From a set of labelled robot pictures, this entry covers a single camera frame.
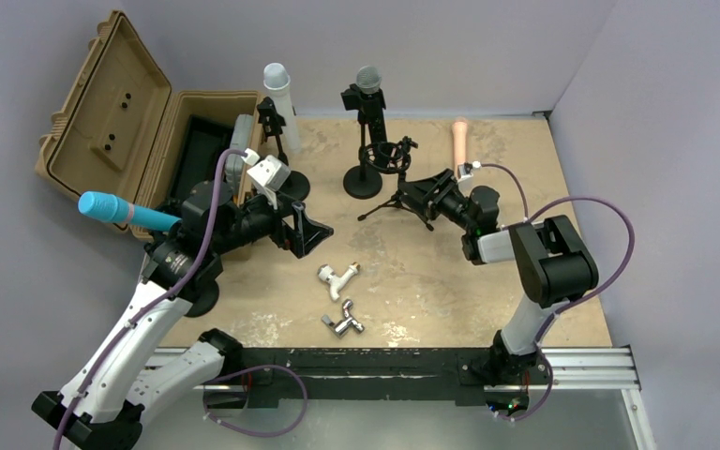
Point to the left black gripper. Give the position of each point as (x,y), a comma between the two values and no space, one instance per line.
(305,234)

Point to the tan plastic hard case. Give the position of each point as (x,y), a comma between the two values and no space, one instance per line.
(124,130)

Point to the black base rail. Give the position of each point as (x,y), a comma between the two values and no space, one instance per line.
(410,374)

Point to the pink microphone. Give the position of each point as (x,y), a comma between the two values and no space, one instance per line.
(459,132)

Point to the blue microphone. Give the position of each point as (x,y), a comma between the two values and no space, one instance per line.
(109,208)

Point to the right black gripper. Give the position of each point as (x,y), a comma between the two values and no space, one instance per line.
(418,192)

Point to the black tripod shock-mount stand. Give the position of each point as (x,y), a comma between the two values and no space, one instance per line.
(391,158)

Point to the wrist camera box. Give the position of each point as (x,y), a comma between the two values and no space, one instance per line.
(467,172)
(269,174)

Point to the chrome metal faucet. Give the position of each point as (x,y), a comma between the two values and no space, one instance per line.
(341,327)

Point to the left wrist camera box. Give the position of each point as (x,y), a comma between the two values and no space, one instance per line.
(269,174)

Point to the white plastic tap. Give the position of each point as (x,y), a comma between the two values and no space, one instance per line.
(336,282)

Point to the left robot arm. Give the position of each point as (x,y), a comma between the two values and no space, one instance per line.
(107,404)

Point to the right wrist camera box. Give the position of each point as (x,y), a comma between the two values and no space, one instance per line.
(467,172)

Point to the black microphone silver grille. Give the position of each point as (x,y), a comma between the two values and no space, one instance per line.
(368,81)

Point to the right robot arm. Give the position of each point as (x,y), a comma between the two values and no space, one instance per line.
(554,266)

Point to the white microphone grey head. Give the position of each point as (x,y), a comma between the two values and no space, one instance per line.
(277,83)

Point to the grey device in case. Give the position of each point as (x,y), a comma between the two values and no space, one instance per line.
(240,139)

